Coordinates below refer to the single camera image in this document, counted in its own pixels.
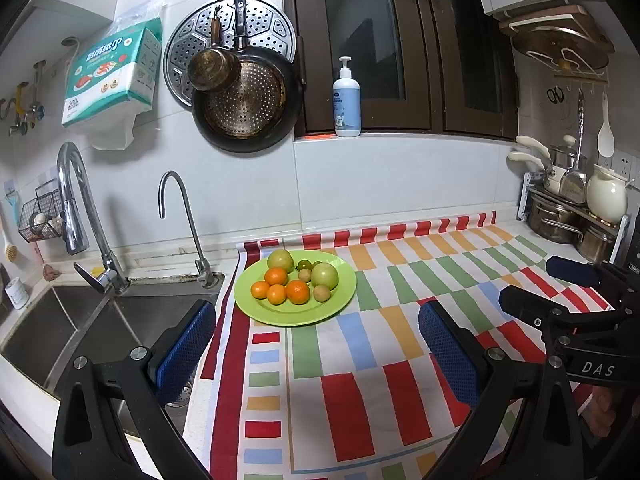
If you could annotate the metal spatula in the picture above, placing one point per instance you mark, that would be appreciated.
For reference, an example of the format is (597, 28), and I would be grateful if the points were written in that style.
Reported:
(574, 182)

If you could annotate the striped colourful tablecloth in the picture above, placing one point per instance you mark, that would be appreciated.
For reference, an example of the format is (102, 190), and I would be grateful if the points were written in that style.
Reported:
(350, 400)

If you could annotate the large chrome faucet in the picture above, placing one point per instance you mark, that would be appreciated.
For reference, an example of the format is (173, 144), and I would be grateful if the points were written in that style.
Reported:
(75, 230)

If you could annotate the small brown fruit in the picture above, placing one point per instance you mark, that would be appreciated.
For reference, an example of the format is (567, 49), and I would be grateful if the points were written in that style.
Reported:
(305, 275)

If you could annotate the wooden hook rail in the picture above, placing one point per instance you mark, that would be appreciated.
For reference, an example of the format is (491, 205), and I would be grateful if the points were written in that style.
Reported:
(582, 77)

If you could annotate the small brass saucepan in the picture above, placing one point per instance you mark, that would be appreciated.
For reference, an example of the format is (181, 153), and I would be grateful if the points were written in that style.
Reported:
(212, 70)

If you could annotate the dark brown window sash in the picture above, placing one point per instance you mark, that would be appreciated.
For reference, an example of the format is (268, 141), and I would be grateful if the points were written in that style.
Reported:
(305, 60)
(450, 60)

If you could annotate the round perforated steamer rack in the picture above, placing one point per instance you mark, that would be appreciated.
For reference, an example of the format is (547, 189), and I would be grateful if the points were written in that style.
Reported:
(270, 25)

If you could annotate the white dish rack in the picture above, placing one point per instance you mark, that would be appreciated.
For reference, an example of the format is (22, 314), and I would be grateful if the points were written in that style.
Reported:
(525, 195)

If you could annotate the steel pot with lid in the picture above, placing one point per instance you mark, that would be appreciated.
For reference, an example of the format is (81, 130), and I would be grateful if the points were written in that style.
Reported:
(562, 156)

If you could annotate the small orange with stem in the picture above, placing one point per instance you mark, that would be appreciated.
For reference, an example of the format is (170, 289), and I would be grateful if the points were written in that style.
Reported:
(275, 276)

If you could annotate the metal sink strainer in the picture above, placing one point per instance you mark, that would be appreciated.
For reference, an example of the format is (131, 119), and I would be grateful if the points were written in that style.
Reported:
(180, 395)

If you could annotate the white wall socket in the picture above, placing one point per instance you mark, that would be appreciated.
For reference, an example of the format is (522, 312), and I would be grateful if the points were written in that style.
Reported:
(622, 162)

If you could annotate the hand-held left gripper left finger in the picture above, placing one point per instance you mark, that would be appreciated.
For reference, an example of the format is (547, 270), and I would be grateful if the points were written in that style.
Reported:
(185, 355)

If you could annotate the brown kiwi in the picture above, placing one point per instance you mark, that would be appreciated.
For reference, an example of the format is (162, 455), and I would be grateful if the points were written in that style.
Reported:
(321, 293)

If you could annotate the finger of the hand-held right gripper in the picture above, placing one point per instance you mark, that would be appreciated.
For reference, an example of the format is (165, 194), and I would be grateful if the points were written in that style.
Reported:
(572, 271)
(530, 307)

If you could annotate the thin gooseneck faucet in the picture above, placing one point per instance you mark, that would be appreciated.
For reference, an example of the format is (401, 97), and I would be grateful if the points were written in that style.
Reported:
(202, 270)

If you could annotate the large orange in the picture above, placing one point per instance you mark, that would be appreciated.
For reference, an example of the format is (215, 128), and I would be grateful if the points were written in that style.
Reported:
(297, 292)

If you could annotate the brown scouring pad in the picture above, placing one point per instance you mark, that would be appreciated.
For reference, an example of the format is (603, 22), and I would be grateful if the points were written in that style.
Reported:
(51, 272)

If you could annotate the green plate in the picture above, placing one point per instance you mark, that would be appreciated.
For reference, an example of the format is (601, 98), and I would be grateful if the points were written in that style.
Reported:
(300, 316)

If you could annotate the white ceramic teapot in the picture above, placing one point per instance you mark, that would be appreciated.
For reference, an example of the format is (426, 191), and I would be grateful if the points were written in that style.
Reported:
(606, 195)

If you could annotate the perforated copper strainer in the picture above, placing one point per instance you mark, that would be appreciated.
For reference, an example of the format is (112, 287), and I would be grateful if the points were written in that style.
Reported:
(250, 105)

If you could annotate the black scissors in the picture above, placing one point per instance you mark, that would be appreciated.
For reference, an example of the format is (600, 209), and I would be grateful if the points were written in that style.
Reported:
(555, 95)

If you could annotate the paper towel pack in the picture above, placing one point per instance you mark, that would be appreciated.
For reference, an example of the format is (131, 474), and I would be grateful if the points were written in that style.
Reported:
(110, 80)

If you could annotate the stainless steel sink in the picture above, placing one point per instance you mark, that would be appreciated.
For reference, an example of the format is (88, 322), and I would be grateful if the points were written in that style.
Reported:
(50, 330)

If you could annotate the white cup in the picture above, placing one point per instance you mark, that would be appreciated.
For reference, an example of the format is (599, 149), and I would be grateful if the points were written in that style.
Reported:
(17, 292)

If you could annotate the person's right hand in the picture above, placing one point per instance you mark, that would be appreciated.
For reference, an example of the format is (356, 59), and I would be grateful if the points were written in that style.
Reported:
(602, 405)

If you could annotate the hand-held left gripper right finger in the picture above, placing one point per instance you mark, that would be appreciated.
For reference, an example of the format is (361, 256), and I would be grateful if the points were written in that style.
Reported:
(450, 355)

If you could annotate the small steel pot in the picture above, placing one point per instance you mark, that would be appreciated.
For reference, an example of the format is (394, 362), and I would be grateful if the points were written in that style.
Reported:
(595, 245)

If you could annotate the wall water tap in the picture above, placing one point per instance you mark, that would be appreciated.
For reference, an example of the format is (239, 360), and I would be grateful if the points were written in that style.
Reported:
(22, 110)

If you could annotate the white pump bottle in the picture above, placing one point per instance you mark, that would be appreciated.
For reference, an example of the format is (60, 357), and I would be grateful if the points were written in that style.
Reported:
(346, 105)

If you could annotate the black frying pan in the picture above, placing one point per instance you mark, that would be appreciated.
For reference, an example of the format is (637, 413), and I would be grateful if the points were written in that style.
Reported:
(295, 100)

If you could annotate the large steel pot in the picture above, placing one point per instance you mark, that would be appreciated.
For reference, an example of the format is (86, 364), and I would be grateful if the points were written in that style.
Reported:
(552, 220)

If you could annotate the white rice paddle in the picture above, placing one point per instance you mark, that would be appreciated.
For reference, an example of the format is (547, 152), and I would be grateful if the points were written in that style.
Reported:
(606, 140)

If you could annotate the wooden cutting board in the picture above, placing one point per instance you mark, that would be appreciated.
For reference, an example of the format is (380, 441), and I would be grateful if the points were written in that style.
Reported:
(550, 35)

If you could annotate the yellow-green apple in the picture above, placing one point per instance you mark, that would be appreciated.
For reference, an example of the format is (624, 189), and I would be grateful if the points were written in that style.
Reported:
(280, 260)

